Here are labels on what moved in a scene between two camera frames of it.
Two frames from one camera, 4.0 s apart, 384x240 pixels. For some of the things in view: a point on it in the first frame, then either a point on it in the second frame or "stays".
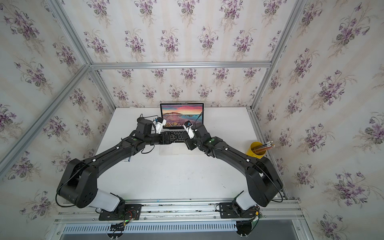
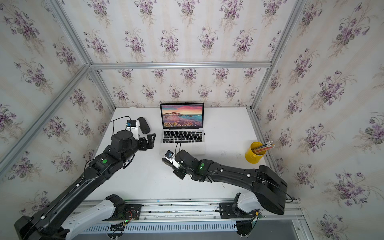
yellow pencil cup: x=259 y=154 stays
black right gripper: x=188 y=142 to x=178 y=174
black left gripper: x=166 y=140 to x=151 y=143
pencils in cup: x=267 y=145 stays
